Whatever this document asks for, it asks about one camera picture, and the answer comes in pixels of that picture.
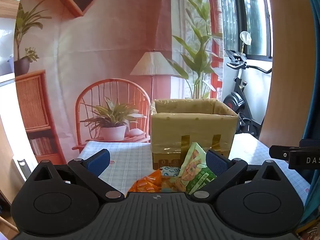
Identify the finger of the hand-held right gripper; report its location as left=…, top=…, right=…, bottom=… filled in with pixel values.
left=288, top=149, right=320, bottom=170
left=269, top=139, right=320, bottom=159

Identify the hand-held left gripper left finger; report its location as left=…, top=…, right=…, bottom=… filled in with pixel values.
left=26, top=149, right=125, bottom=203

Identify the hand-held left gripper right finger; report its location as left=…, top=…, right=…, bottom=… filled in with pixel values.
left=186, top=149, right=292, bottom=203

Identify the green snack packet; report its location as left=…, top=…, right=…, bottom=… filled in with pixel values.
left=175, top=142, right=217, bottom=195

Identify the taped cardboard box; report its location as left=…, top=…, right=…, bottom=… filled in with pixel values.
left=149, top=98, right=239, bottom=170

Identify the white blue-dotted snack packet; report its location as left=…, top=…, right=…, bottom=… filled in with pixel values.
left=159, top=166, right=181, bottom=177

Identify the orange snack packet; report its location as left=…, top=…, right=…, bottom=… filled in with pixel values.
left=128, top=169, right=187, bottom=193

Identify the checked tablecloth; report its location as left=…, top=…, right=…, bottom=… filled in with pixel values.
left=75, top=132, right=312, bottom=200

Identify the black exercise bike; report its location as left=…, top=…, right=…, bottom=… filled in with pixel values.
left=222, top=31, right=273, bottom=138

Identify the wooden board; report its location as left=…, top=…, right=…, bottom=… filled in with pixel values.
left=259, top=0, right=315, bottom=147

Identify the dark framed window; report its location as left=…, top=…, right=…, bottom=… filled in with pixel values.
left=219, top=0, right=273, bottom=60

